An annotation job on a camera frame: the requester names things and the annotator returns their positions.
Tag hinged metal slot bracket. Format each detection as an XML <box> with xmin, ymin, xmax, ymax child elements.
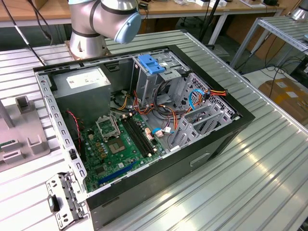
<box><xmin>45</xmin><ymin>171</ymin><xmax>89</xmax><ymax>229</ymax></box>

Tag green motherboard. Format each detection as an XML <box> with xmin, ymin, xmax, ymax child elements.
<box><xmin>80</xmin><ymin>113</ymin><xmax>167</xmax><ymax>193</ymax></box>

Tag wooden desk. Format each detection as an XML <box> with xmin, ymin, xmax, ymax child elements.
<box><xmin>0</xmin><ymin>0</ymin><xmax>287</xmax><ymax>46</ymax></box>

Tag black RAM slot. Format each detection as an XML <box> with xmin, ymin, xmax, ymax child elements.
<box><xmin>127</xmin><ymin>114</ymin><xmax>156</xmax><ymax>156</ymax></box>
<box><xmin>120</xmin><ymin>115</ymin><xmax>150</xmax><ymax>158</ymax></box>

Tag metal slat side table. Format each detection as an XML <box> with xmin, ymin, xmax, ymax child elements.
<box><xmin>230</xmin><ymin>16</ymin><xmax>308</xmax><ymax>70</ymax></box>

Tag metal socket cover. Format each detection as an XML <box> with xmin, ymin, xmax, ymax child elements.
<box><xmin>95</xmin><ymin>114</ymin><xmax>121</xmax><ymax>142</ymax></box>

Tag yellow black power wires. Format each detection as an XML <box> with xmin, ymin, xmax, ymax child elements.
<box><xmin>112</xmin><ymin>89</ymin><xmax>132</xmax><ymax>111</ymax></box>

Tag green RAM stick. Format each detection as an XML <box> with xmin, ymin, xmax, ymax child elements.
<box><xmin>0</xmin><ymin>140</ymin><xmax>19</xmax><ymax>149</ymax></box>

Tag red black fan wire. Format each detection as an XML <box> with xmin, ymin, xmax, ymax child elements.
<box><xmin>65</xmin><ymin>110</ymin><xmax>84</xmax><ymax>132</ymax></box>

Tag grey power supply unit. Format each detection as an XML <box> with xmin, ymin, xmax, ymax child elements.
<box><xmin>51</xmin><ymin>66</ymin><xmax>113</xmax><ymax>123</ymax></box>

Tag black case fan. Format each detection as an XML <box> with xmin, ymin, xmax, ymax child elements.
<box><xmin>64</xmin><ymin>109</ymin><xmax>86</xmax><ymax>162</ymax></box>

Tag black wire bundle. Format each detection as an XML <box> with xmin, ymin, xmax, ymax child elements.
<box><xmin>154</xmin><ymin>80</ymin><xmax>191</xmax><ymax>121</ymax></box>

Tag metal disk bay cage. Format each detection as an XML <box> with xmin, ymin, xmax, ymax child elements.
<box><xmin>168</xmin><ymin>72</ymin><xmax>241</xmax><ymax>152</ymax></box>

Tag CPU socket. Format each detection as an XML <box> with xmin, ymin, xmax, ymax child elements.
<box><xmin>107</xmin><ymin>138</ymin><xmax>127</xmax><ymax>154</ymax></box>

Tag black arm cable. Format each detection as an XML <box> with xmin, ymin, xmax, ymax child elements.
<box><xmin>1</xmin><ymin>0</ymin><xmax>46</xmax><ymax>67</ymax></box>

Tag orange red yellow power wire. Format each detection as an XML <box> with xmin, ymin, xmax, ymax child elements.
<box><xmin>168</xmin><ymin>88</ymin><xmax>229</xmax><ymax>135</ymax></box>

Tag long blue data wire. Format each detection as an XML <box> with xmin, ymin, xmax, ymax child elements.
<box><xmin>189</xmin><ymin>89</ymin><xmax>211</xmax><ymax>112</ymax></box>

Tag brown cardboard box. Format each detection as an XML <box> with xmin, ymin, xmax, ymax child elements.
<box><xmin>258</xmin><ymin>77</ymin><xmax>308</xmax><ymax>126</ymax></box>

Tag black tripod stand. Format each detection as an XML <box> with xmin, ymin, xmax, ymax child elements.
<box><xmin>199</xmin><ymin>0</ymin><xmax>221</xmax><ymax>46</ymax></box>

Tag grey parts rack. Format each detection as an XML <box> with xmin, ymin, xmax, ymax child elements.
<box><xmin>0</xmin><ymin>95</ymin><xmax>51</xmax><ymax>173</ymax></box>

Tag blue expansion slot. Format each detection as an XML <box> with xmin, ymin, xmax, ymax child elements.
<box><xmin>97</xmin><ymin>160</ymin><xmax>138</xmax><ymax>185</ymax></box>

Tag red orange wire bundle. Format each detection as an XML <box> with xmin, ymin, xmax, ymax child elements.
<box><xmin>132</xmin><ymin>90</ymin><xmax>156</xmax><ymax>117</ymax></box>

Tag short blue data wire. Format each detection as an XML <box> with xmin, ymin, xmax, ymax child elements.
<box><xmin>152</xmin><ymin>127</ymin><xmax>174</xmax><ymax>138</ymax></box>

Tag metal optical drive cage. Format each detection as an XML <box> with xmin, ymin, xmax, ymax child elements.
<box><xmin>131</xmin><ymin>51</ymin><xmax>191</xmax><ymax>108</ymax></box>

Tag black open PC case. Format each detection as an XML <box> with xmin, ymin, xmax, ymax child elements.
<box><xmin>32</xmin><ymin>44</ymin><xmax>256</xmax><ymax>231</ymax></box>

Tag blue plastic drive latch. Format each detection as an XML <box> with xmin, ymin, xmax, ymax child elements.
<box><xmin>138</xmin><ymin>54</ymin><xmax>166</xmax><ymax>75</ymax></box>

